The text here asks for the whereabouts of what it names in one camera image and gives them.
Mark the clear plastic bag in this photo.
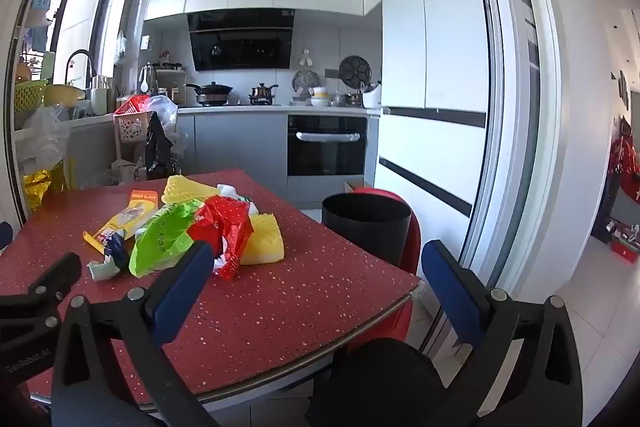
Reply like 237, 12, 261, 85
148, 95, 179, 124
22, 106, 71, 168

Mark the green plastic bag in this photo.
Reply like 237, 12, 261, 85
129, 201, 206, 278

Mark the black wok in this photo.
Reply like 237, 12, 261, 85
184, 81, 234, 107

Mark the white refrigerator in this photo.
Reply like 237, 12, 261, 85
374, 0, 489, 219

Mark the black range hood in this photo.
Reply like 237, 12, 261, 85
187, 8, 295, 72

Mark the yellow bowl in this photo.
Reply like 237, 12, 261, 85
44, 84, 87, 106

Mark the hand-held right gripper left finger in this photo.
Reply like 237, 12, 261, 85
51, 241, 221, 427

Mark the red bin with black liner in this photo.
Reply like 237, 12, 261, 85
321, 187, 423, 353

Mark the black kitchen faucet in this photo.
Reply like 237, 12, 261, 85
67, 50, 99, 100

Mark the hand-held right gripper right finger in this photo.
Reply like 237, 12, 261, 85
421, 240, 584, 427

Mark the gold foil bag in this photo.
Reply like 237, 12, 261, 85
22, 166, 66, 214

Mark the white blue carton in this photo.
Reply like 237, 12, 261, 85
88, 239, 132, 282

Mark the yellow mesh sponge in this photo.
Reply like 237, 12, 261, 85
162, 175, 219, 206

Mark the red white plastic bag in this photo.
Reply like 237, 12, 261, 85
114, 95, 157, 116

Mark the round grey strainer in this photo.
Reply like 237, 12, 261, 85
292, 70, 321, 96

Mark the white wrapper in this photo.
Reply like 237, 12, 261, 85
217, 183, 261, 215

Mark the beige storage rack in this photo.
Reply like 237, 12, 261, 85
113, 109, 152, 168

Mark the steel cooking pot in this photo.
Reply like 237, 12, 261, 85
248, 83, 279, 106

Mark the kitchen window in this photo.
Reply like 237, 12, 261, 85
47, 0, 112, 75

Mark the black built-in oven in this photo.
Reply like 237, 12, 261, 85
286, 114, 369, 178

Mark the red hanging garment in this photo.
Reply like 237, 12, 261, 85
608, 136, 640, 204

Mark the round black wall trivet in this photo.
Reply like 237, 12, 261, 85
339, 55, 373, 88

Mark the grey lower cabinet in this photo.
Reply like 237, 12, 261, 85
175, 106, 381, 208

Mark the yellow snack package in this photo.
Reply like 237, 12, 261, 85
82, 189, 160, 254

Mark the white sliding door frame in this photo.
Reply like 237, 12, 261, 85
457, 0, 563, 290

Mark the black plastic bag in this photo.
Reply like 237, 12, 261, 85
144, 112, 176, 180

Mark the yellow plastic basket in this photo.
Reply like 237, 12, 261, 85
12, 79, 51, 113

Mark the yellow sponge block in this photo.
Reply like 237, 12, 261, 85
240, 213, 285, 267

